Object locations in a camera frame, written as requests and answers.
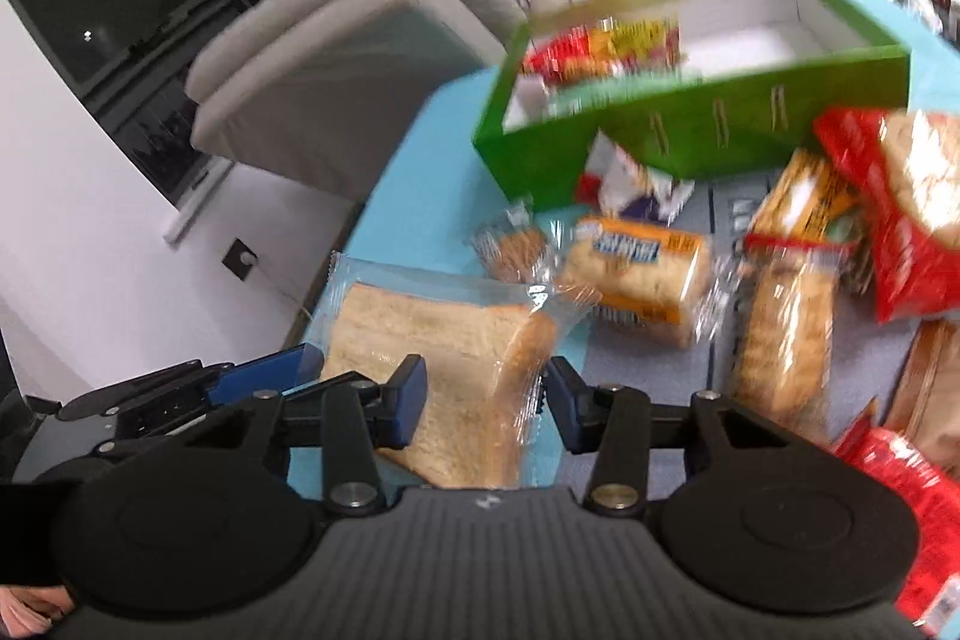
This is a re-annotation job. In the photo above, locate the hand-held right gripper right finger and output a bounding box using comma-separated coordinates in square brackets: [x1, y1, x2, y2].
[544, 356, 815, 515]

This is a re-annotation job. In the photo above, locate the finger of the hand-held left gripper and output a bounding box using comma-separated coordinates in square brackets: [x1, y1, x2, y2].
[56, 344, 325, 442]

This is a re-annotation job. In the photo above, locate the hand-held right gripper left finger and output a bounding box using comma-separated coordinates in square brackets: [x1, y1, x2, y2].
[180, 353, 428, 515]

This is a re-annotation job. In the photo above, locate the sliced toast bread packet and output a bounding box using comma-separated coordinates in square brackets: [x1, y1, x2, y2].
[319, 251, 562, 491]

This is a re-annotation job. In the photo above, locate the yellow label clear snack packet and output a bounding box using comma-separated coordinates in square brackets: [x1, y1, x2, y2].
[556, 212, 717, 350]

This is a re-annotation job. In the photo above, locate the small clear brown snack packet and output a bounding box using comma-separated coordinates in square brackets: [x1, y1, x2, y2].
[471, 201, 557, 285]

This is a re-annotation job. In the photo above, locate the white red blue snack packet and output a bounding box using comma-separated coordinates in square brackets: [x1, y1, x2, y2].
[576, 131, 695, 220]

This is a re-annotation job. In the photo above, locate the long red yellow cracker packet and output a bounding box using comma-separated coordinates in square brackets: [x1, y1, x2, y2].
[729, 149, 867, 442]

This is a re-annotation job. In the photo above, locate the green cardboard box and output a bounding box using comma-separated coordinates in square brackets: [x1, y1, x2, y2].
[472, 0, 912, 214]

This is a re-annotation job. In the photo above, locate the brown beige snack packet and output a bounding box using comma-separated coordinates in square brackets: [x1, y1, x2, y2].
[883, 317, 960, 461]

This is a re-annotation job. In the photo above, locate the large red rice cracker bag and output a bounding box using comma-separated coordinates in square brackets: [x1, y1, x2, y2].
[814, 107, 960, 324]

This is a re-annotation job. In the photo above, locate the person's left hand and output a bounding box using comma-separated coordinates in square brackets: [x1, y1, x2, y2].
[0, 584, 74, 639]

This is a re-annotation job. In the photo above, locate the grey armchair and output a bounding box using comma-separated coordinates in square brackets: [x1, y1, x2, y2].
[186, 0, 530, 208]

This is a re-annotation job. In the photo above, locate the small red snack packet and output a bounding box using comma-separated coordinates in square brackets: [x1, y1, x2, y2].
[523, 29, 601, 86]

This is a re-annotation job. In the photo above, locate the shiny red snack bag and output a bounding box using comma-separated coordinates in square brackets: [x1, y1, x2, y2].
[831, 422, 960, 640]

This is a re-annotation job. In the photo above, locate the white cable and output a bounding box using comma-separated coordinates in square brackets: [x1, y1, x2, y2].
[253, 276, 320, 322]

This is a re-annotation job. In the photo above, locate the wall socket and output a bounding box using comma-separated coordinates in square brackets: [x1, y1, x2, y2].
[222, 236, 260, 283]

